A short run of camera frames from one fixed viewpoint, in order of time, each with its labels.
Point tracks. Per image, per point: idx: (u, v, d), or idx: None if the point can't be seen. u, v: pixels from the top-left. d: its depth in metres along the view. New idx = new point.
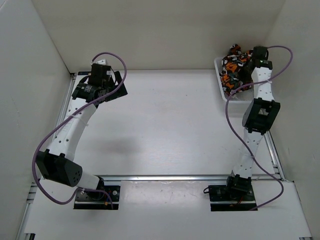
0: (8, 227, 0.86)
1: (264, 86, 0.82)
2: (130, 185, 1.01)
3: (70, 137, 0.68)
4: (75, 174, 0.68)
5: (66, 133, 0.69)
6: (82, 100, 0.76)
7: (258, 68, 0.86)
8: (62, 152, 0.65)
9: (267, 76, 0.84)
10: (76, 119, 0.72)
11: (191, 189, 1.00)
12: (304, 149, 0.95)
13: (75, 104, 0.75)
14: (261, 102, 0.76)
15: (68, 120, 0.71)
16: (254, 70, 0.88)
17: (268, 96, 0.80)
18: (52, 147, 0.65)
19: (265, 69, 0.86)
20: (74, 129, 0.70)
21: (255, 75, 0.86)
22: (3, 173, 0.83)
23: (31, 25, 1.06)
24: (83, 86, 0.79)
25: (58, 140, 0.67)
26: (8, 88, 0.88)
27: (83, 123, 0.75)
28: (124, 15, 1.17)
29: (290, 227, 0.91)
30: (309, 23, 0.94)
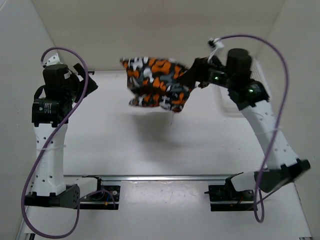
0: (9, 227, 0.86)
1: (278, 140, 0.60)
2: (130, 185, 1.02)
3: (53, 173, 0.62)
4: (72, 197, 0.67)
5: (46, 169, 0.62)
6: (47, 124, 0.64)
7: (254, 108, 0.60)
8: (52, 192, 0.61)
9: (271, 118, 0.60)
10: (51, 151, 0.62)
11: (191, 189, 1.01)
12: (304, 149, 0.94)
13: (41, 132, 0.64)
14: (288, 171, 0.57)
15: (40, 156, 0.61)
16: (246, 109, 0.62)
17: (288, 154, 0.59)
18: (39, 190, 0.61)
19: (262, 106, 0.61)
20: (52, 162, 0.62)
21: (254, 120, 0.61)
22: (4, 173, 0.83)
23: (30, 25, 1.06)
24: (41, 103, 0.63)
25: (41, 179, 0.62)
26: (8, 87, 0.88)
27: (60, 143, 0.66)
28: (123, 15, 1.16)
29: (290, 227, 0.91)
30: (308, 23, 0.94)
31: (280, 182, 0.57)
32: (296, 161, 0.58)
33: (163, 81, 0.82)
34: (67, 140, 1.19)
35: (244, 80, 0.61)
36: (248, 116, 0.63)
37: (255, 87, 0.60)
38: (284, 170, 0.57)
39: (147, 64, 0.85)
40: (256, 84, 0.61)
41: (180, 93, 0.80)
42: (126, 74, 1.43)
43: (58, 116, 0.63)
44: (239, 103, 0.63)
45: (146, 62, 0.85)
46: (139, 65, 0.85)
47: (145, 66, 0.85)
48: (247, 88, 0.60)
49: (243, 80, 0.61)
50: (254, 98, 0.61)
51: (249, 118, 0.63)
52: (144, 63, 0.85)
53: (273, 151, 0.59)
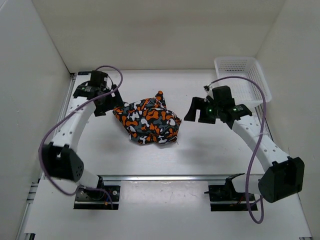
0: (8, 227, 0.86)
1: (265, 142, 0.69)
2: (131, 185, 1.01)
3: (73, 131, 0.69)
4: (78, 168, 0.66)
5: (69, 126, 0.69)
6: (83, 97, 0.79)
7: (239, 121, 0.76)
8: (67, 143, 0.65)
9: (255, 127, 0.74)
10: (78, 115, 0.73)
11: (191, 189, 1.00)
12: (304, 150, 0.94)
13: (76, 102, 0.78)
14: (280, 166, 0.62)
15: (71, 115, 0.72)
16: (234, 125, 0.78)
17: (278, 153, 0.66)
18: (56, 140, 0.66)
19: (247, 120, 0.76)
20: (76, 123, 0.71)
21: (243, 131, 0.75)
22: (4, 173, 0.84)
23: (30, 25, 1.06)
24: (84, 87, 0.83)
25: (62, 133, 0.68)
26: (8, 88, 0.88)
27: (85, 117, 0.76)
28: (123, 15, 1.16)
29: (290, 228, 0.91)
30: (308, 23, 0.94)
31: (277, 180, 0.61)
32: (287, 158, 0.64)
33: (156, 124, 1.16)
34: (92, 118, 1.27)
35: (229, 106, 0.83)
36: (239, 131, 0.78)
37: (238, 107, 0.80)
38: (276, 166, 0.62)
39: (143, 115, 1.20)
40: (240, 107, 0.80)
41: (170, 130, 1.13)
42: (126, 74, 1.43)
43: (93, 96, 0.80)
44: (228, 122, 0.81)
45: (141, 114, 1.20)
46: (136, 117, 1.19)
47: (141, 118, 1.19)
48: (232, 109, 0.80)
49: (228, 106, 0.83)
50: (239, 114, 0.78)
51: (240, 132, 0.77)
52: (140, 115, 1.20)
53: (264, 152, 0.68)
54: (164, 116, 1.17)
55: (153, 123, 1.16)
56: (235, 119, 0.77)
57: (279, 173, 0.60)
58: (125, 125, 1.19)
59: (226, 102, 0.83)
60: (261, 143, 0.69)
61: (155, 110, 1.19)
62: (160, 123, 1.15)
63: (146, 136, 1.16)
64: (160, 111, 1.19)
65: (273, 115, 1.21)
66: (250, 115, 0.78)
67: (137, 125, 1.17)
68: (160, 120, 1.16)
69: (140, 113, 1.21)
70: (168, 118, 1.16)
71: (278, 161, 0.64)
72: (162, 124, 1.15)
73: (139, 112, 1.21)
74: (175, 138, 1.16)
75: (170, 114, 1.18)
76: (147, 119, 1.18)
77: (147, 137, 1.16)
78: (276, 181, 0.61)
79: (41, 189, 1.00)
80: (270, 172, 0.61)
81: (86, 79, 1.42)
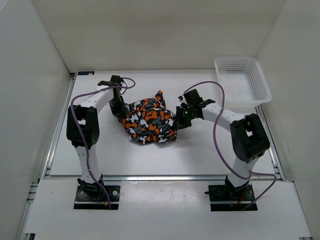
0: (9, 227, 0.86)
1: (226, 112, 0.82)
2: (130, 185, 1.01)
3: (97, 101, 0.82)
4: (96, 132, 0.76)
5: (94, 98, 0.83)
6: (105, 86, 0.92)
7: (206, 107, 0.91)
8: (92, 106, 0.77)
9: (218, 107, 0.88)
10: (102, 93, 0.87)
11: (191, 189, 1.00)
12: (304, 150, 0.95)
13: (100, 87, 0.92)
14: (240, 121, 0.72)
15: (96, 92, 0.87)
16: (204, 113, 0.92)
17: (237, 116, 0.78)
18: (84, 104, 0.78)
19: (211, 105, 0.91)
20: (100, 97, 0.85)
21: (209, 113, 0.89)
22: (4, 173, 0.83)
23: (30, 25, 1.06)
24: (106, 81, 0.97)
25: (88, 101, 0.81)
26: (8, 88, 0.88)
27: (105, 99, 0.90)
28: (123, 15, 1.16)
29: (290, 227, 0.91)
30: (309, 23, 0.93)
31: (240, 131, 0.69)
32: (245, 117, 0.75)
33: (155, 124, 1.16)
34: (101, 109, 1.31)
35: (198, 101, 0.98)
36: (208, 116, 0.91)
37: (204, 101, 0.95)
38: (236, 121, 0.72)
39: (142, 116, 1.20)
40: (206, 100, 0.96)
41: (169, 129, 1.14)
42: (125, 74, 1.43)
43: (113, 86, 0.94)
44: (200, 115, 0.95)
45: (140, 116, 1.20)
46: (136, 118, 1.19)
47: (140, 119, 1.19)
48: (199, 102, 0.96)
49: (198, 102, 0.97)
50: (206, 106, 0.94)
51: (210, 117, 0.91)
52: (139, 116, 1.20)
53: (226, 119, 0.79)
54: (163, 116, 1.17)
55: (152, 123, 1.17)
56: (202, 108, 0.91)
57: (239, 124, 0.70)
58: (125, 127, 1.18)
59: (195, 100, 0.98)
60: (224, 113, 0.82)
61: (153, 110, 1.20)
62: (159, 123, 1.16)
63: (146, 137, 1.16)
64: (159, 111, 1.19)
65: (273, 115, 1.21)
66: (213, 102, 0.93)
67: (137, 127, 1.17)
68: (159, 120, 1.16)
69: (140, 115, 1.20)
70: (167, 118, 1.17)
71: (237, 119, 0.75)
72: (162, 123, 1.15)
73: (138, 114, 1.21)
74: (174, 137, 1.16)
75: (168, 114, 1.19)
76: (145, 120, 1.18)
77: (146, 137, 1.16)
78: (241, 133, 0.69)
79: (41, 189, 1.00)
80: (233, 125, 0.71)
81: (86, 79, 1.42)
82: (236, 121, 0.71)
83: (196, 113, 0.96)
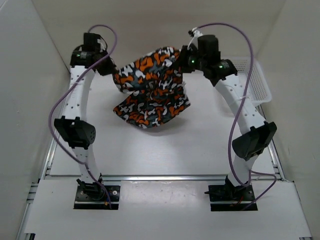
0: (9, 227, 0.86)
1: (246, 106, 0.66)
2: (130, 185, 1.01)
3: (81, 103, 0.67)
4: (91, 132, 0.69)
5: (75, 98, 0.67)
6: (81, 66, 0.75)
7: (225, 81, 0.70)
8: (77, 116, 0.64)
9: (240, 89, 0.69)
10: (81, 86, 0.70)
11: (191, 189, 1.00)
12: (304, 149, 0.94)
13: (76, 71, 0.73)
14: (256, 131, 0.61)
15: (74, 86, 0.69)
16: (219, 84, 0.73)
17: (257, 118, 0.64)
18: (67, 113, 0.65)
19: (231, 78, 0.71)
20: (82, 94, 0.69)
21: (227, 91, 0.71)
22: (4, 173, 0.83)
23: (30, 25, 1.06)
24: (78, 52, 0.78)
25: (70, 106, 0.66)
26: (8, 88, 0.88)
27: (86, 87, 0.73)
28: (123, 15, 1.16)
29: (290, 227, 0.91)
30: (309, 23, 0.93)
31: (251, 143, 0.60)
32: (264, 123, 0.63)
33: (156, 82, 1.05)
34: (101, 108, 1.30)
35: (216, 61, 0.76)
36: (222, 91, 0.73)
37: (224, 64, 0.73)
38: (253, 131, 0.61)
39: (138, 69, 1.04)
40: (226, 62, 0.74)
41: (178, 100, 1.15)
42: None
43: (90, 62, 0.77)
44: (213, 80, 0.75)
45: (134, 67, 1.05)
46: (131, 72, 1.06)
47: (135, 70, 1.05)
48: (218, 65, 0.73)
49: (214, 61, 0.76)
50: (225, 73, 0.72)
51: (224, 93, 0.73)
52: (133, 67, 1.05)
53: (243, 117, 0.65)
54: (160, 61, 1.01)
55: (149, 71, 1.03)
56: (220, 79, 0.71)
57: (254, 138, 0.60)
58: (122, 84, 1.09)
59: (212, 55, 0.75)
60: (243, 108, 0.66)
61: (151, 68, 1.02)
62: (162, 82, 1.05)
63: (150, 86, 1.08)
64: (157, 63, 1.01)
65: (273, 115, 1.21)
66: (235, 74, 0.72)
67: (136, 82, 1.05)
68: (158, 70, 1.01)
69: (137, 74, 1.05)
70: (163, 60, 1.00)
71: (255, 126, 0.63)
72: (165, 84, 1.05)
73: (133, 74, 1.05)
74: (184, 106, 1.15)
75: (164, 55, 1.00)
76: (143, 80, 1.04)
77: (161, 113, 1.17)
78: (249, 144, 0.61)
79: (41, 189, 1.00)
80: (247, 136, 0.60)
81: None
82: (254, 132, 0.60)
83: (209, 76, 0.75)
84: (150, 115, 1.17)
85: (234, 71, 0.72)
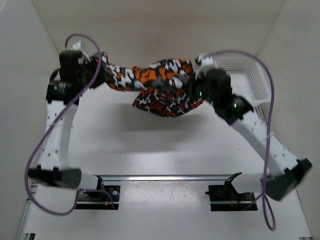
0: (9, 227, 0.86)
1: (273, 145, 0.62)
2: (130, 185, 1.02)
3: (59, 148, 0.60)
4: (74, 178, 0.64)
5: (52, 143, 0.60)
6: (59, 101, 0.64)
7: (245, 121, 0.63)
8: (56, 166, 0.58)
9: (261, 127, 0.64)
10: (59, 127, 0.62)
11: (191, 189, 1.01)
12: (304, 150, 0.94)
13: (52, 109, 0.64)
14: (292, 175, 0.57)
15: (50, 129, 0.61)
16: (236, 124, 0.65)
17: (287, 156, 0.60)
18: (43, 163, 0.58)
19: (250, 117, 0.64)
20: (60, 136, 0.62)
21: (246, 131, 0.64)
22: (4, 173, 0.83)
23: (29, 24, 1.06)
24: (55, 83, 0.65)
25: (46, 153, 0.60)
26: (8, 87, 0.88)
27: (67, 127, 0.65)
28: (123, 14, 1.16)
29: (290, 227, 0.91)
30: (309, 22, 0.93)
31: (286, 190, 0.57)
32: (297, 162, 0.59)
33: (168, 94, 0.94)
34: (101, 108, 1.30)
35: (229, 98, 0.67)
36: (241, 131, 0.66)
37: (238, 102, 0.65)
38: (288, 174, 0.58)
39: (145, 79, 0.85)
40: (239, 100, 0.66)
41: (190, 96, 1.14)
42: None
43: (70, 95, 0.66)
44: (228, 120, 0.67)
45: (133, 77, 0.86)
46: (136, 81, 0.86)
47: (134, 80, 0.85)
48: (231, 104, 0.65)
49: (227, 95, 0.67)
50: (240, 110, 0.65)
51: (241, 132, 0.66)
52: (132, 78, 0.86)
53: (273, 157, 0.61)
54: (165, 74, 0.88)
55: (152, 86, 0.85)
56: (238, 120, 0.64)
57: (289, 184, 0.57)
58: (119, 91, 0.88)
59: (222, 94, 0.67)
60: (269, 148, 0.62)
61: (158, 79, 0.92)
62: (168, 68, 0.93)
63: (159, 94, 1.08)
64: (161, 77, 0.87)
65: (274, 115, 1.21)
66: (251, 111, 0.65)
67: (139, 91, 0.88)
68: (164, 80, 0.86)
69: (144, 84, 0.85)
70: (170, 77, 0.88)
71: (289, 168, 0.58)
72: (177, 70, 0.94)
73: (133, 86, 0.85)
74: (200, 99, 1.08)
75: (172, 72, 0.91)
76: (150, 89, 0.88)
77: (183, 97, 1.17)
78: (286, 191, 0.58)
79: (41, 189, 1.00)
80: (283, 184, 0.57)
81: None
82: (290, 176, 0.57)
83: (223, 116, 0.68)
84: (172, 107, 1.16)
85: (251, 109, 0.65)
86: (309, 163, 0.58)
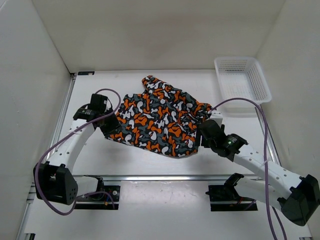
0: (9, 227, 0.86)
1: (273, 169, 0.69)
2: (130, 185, 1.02)
3: (70, 151, 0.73)
4: (71, 190, 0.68)
5: (66, 146, 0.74)
6: (82, 119, 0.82)
7: (240, 153, 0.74)
8: (63, 163, 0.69)
9: (259, 155, 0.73)
10: (77, 135, 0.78)
11: (191, 189, 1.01)
12: (304, 150, 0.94)
13: (75, 124, 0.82)
14: (299, 191, 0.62)
15: (69, 135, 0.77)
16: (236, 158, 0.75)
17: (290, 176, 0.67)
18: (53, 159, 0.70)
19: (246, 149, 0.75)
20: (74, 144, 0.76)
21: (246, 162, 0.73)
22: (4, 173, 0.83)
23: (30, 24, 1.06)
24: (84, 109, 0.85)
25: (59, 153, 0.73)
26: (8, 87, 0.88)
27: (82, 139, 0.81)
28: (123, 15, 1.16)
29: (290, 227, 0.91)
30: (309, 23, 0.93)
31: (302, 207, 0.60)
32: (300, 179, 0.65)
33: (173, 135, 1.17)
34: None
35: (222, 139, 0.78)
36: (241, 162, 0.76)
37: (232, 139, 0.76)
38: (296, 192, 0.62)
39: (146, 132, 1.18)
40: (235, 138, 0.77)
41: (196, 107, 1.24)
42: (126, 74, 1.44)
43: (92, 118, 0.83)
44: (228, 157, 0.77)
45: (144, 135, 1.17)
46: (127, 116, 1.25)
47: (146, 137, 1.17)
48: (227, 142, 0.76)
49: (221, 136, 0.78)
50: (236, 146, 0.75)
51: (243, 163, 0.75)
52: (144, 134, 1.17)
53: (277, 180, 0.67)
54: (150, 125, 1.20)
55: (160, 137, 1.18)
56: (236, 153, 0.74)
57: (302, 200, 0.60)
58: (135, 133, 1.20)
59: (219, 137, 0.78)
60: (270, 172, 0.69)
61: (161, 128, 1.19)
62: (158, 121, 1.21)
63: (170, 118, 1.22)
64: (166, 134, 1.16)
65: (273, 115, 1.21)
66: (246, 143, 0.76)
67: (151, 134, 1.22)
68: (144, 128, 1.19)
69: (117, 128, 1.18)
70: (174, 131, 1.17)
71: (294, 186, 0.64)
72: (162, 128, 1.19)
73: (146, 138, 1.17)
74: (196, 148, 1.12)
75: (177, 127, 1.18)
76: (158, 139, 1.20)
77: (195, 112, 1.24)
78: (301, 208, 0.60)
79: None
80: (294, 200, 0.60)
81: (86, 78, 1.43)
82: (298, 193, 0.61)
83: (222, 153, 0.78)
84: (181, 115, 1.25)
85: (244, 142, 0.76)
86: (312, 178, 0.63)
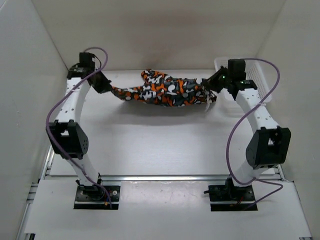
0: (9, 227, 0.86)
1: (260, 111, 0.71)
2: (130, 185, 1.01)
3: (75, 108, 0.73)
4: (83, 141, 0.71)
5: (70, 105, 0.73)
6: (76, 76, 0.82)
7: (243, 92, 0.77)
8: (72, 119, 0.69)
9: (256, 99, 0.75)
10: (76, 93, 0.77)
11: (191, 189, 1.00)
12: (304, 150, 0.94)
13: (71, 82, 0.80)
14: (268, 132, 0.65)
15: (70, 94, 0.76)
16: (238, 95, 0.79)
17: (269, 121, 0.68)
18: (61, 117, 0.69)
19: (251, 91, 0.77)
20: (76, 100, 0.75)
21: (244, 101, 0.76)
22: (3, 173, 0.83)
23: (30, 24, 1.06)
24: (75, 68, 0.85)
25: (64, 111, 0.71)
26: (8, 87, 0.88)
27: (82, 96, 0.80)
28: (123, 15, 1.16)
29: (290, 227, 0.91)
30: (308, 23, 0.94)
31: (260, 141, 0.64)
32: (276, 126, 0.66)
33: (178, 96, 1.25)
34: (101, 108, 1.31)
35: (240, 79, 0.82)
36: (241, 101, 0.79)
37: (246, 81, 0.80)
38: (264, 130, 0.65)
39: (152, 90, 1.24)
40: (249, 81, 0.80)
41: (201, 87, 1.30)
42: (126, 74, 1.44)
43: (85, 73, 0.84)
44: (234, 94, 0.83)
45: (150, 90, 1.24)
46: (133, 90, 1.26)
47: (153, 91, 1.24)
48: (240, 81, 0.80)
49: (238, 78, 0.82)
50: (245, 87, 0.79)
51: (241, 102, 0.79)
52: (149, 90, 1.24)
53: (256, 119, 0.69)
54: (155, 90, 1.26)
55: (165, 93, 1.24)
56: (239, 90, 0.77)
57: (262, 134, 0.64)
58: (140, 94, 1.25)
59: (237, 75, 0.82)
60: (256, 112, 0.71)
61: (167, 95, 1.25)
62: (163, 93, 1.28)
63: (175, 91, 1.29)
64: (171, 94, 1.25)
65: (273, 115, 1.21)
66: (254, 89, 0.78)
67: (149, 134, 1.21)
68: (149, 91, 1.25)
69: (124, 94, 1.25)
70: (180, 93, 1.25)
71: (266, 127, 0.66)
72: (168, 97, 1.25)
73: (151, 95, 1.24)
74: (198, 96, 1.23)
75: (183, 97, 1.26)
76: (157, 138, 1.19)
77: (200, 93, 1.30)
78: (259, 142, 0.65)
79: (41, 189, 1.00)
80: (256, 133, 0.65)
81: None
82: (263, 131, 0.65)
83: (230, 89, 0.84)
84: None
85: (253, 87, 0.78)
86: (287, 130, 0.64)
